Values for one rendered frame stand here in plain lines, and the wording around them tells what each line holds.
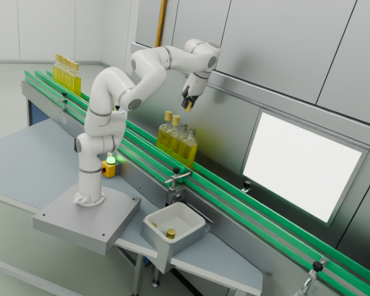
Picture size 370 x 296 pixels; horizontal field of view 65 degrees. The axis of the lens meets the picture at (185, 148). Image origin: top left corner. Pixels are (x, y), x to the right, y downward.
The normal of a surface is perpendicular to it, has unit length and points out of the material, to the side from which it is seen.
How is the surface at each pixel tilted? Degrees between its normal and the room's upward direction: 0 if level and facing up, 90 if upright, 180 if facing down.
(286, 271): 90
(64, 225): 2
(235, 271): 0
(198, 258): 0
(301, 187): 90
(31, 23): 90
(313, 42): 90
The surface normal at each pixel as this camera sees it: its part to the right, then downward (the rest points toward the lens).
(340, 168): -0.69, 0.19
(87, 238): -0.27, 0.36
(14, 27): 0.70, 0.42
